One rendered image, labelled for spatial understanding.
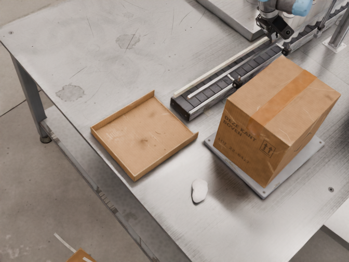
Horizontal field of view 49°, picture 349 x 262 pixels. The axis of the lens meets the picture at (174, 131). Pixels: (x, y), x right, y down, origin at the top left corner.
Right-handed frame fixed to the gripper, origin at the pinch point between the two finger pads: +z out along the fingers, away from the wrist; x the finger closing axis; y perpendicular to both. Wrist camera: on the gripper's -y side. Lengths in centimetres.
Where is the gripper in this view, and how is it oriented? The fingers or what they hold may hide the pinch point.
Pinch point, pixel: (276, 38)
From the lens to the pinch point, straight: 175.3
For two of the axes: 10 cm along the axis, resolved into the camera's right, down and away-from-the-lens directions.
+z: 3.0, 2.5, 9.2
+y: -6.6, -6.4, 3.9
